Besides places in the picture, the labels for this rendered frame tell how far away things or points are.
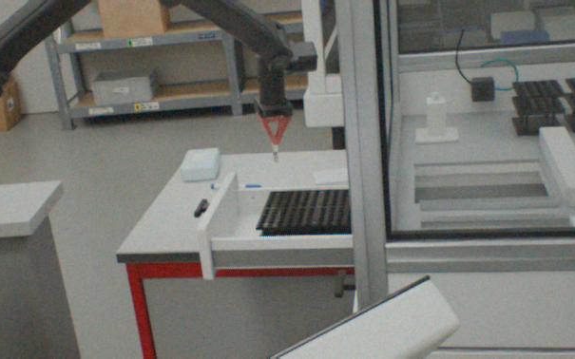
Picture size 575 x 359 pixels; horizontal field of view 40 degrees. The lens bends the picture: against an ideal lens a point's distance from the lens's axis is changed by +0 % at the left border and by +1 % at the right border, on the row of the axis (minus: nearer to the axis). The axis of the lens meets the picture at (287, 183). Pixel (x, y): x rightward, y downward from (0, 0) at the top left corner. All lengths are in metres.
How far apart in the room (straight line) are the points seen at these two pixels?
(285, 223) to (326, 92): 0.88
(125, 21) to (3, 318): 3.38
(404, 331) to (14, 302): 1.74
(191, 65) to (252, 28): 4.33
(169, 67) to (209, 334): 4.14
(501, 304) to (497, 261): 0.06
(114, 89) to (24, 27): 4.17
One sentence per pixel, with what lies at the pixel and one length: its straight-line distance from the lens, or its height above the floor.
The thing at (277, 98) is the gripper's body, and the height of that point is 1.07.
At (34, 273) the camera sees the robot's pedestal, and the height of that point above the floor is 0.58.
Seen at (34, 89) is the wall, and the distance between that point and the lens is 6.17.
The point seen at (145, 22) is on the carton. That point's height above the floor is 0.68.
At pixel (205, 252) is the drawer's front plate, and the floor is 0.88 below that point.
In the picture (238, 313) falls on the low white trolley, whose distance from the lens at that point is 1.83.
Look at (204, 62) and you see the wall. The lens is 5.81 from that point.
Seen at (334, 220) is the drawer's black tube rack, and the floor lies 0.90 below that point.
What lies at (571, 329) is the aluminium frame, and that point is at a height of 0.97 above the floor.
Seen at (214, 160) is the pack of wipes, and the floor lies 0.80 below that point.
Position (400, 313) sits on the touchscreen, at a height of 1.19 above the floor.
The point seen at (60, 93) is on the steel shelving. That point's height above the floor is 0.27.
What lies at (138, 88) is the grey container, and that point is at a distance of 5.50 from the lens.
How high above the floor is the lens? 1.52
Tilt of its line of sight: 22 degrees down
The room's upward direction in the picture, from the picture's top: 6 degrees counter-clockwise
